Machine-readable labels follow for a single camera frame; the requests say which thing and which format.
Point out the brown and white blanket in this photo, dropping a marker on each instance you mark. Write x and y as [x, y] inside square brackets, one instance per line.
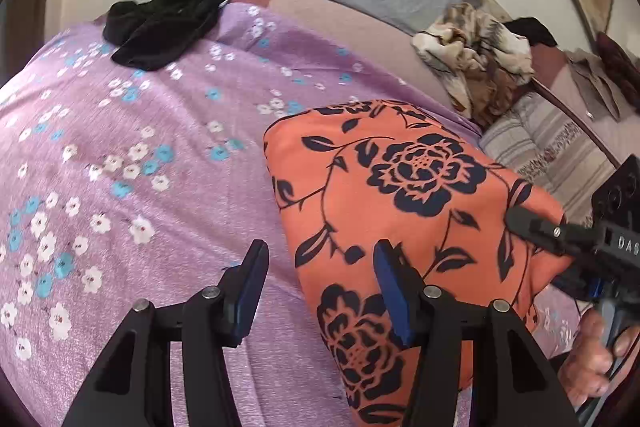
[470, 52]

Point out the orange floral cloth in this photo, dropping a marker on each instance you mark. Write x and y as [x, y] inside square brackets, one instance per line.
[425, 217]

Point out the person's right hand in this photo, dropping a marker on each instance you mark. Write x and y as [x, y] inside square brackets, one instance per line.
[585, 357]

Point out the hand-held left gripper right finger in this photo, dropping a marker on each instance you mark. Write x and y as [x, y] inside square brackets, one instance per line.
[392, 297]

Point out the dark red cloth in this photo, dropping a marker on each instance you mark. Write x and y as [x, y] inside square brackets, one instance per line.
[620, 52]

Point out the purple floral bed sheet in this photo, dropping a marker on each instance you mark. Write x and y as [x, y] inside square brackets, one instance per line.
[150, 207]

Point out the pink mattress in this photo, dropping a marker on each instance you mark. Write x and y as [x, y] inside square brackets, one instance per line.
[350, 37]

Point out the black garment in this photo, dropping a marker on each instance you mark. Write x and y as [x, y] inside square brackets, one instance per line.
[160, 27]

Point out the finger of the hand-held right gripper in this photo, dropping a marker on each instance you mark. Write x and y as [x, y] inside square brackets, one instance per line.
[540, 224]

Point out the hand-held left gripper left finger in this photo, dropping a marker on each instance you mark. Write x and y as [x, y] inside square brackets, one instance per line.
[247, 302]

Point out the striped pillow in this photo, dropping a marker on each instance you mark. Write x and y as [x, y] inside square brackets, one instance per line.
[550, 147]

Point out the beige shirt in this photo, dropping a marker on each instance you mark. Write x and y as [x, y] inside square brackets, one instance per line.
[600, 97]

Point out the small black cloth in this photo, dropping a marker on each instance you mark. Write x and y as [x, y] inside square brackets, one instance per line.
[532, 31]

